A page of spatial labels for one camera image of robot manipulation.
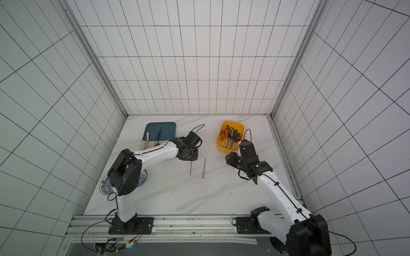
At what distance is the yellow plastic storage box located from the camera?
3.36 ft

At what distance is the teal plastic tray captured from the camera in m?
1.08

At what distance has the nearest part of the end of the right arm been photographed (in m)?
0.57

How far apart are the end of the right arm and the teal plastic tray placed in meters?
0.50

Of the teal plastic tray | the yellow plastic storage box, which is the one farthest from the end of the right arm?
the teal plastic tray

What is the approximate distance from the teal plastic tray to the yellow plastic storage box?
0.33 metres
